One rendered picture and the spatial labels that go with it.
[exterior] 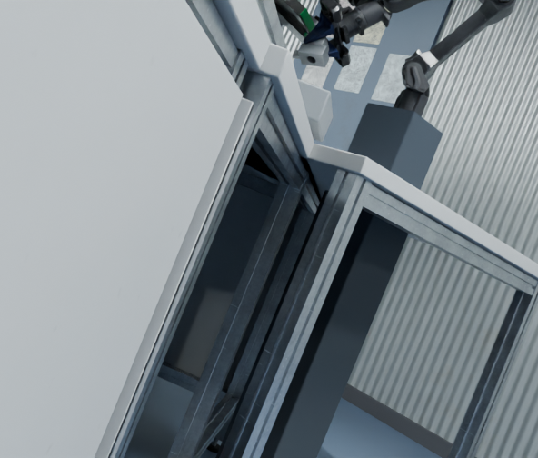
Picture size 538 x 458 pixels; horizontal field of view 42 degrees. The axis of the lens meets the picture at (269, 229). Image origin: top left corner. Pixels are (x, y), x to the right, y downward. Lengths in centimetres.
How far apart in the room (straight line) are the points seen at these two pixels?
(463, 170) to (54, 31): 355
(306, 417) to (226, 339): 32
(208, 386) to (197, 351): 78
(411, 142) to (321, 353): 52
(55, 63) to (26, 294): 13
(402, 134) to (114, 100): 125
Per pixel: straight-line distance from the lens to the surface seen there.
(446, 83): 408
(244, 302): 142
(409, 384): 369
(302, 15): 173
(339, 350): 162
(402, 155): 160
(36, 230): 37
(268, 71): 69
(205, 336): 222
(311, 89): 126
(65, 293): 44
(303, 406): 161
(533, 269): 177
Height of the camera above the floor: 69
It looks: level
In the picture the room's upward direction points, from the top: 22 degrees clockwise
